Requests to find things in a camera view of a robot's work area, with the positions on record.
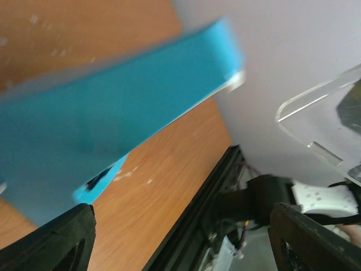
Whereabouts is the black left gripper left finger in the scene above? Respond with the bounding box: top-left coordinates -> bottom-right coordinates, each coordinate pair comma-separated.
1,203 -> 96,270

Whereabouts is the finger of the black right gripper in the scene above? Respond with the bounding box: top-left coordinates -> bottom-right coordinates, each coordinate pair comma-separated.
336,84 -> 361,133

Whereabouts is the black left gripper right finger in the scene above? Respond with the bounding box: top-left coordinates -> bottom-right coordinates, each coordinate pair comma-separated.
268,203 -> 360,270

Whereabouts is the clear plastic metronome cover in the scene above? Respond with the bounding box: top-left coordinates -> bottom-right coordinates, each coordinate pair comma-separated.
275,65 -> 360,185

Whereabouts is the blue metronome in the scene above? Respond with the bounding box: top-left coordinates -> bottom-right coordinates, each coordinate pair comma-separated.
1,19 -> 244,226

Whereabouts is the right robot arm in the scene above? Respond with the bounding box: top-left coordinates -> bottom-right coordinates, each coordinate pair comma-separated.
210,81 -> 360,226

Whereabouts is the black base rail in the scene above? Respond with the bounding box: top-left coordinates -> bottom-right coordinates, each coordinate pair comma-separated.
143,146 -> 244,270

